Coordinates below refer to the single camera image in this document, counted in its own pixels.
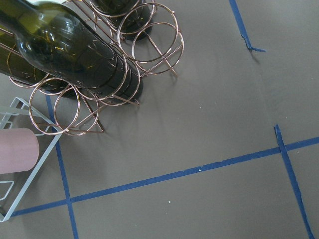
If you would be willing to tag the dark wine bottle back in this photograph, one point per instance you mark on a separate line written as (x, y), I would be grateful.
(127, 16)

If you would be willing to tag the dark wine bottle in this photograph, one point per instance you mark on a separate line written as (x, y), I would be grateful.
(56, 40)
(17, 67)
(127, 16)

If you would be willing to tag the dark wine bottle front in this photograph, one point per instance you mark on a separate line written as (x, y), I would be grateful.
(17, 67)

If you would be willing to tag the dark wine bottle middle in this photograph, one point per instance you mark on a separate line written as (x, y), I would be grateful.
(56, 40)

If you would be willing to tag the pink cup top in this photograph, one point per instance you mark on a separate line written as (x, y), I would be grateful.
(19, 150)

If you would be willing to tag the copper wire bottle rack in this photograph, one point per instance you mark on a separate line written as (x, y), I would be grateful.
(146, 55)

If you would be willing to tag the white wire cup rack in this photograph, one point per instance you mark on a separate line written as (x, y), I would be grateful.
(20, 107)

